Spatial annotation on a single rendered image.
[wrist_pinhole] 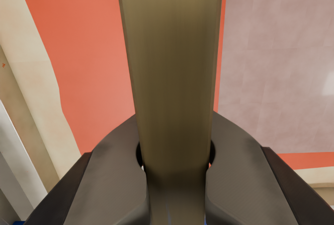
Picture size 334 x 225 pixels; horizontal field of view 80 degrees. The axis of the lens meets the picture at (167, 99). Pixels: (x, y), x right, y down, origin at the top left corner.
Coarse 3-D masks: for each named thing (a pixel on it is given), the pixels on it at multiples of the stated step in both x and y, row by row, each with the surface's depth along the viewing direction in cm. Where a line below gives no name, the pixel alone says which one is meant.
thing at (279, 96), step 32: (64, 64) 26; (96, 64) 26; (224, 64) 25; (256, 64) 25; (288, 64) 25; (320, 64) 25; (64, 96) 28; (96, 96) 28; (128, 96) 28; (224, 96) 28; (256, 96) 27; (288, 96) 27; (320, 96) 27; (96, 128) 30; (256, 128) 30; (288, 128) 30; (320, 128) 30; (288, 160) 33; (320, 160) 33
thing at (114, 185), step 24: (120, 144) 10; (96, 168) 8; (120, 168) 8; (96, 192) 7; (120, 192) 7; (144, 192) 7; (72, 216) 7; (96, 216) 7; (120, 216) 6; (144, 216) 7
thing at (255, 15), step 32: (32, 0) 22; (64, 0) 22; (96, 0) 22; (224, 0) 22; (256, 0) 22; (288, 0) 22; (320, 0) 22; (64, 32) 24; (96, 32) 24; (224, 32) 24; (256, 32) 24; (288, 32) 24; (320, 32) 23
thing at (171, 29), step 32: (128, 0) 5; (160, 0) 5; (192, 0) 5; (128, 32) 6; (160, 32) 6; (192, 32) 6; (128, 64) 7; (160, 64) 6; (192, 64) 6; (160, 96) 7; (192, 96) 7; (160, 128) 7; (192, 128) 7; (160, 160) 8; (192, 160) 8; (160, 192) 9; (192, 192) 9; (160, 224) 10; (192, 224) 10
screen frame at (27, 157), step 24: (0, 48) 25; (0, 72) 24; (0, 96) 24; (0, 120) 26; (24, 120) 28; (0, 144) 28; (24, 144) 28; (24, 168) 30; (48, 168) 33; (24, 192) 32; (48, 192) 32
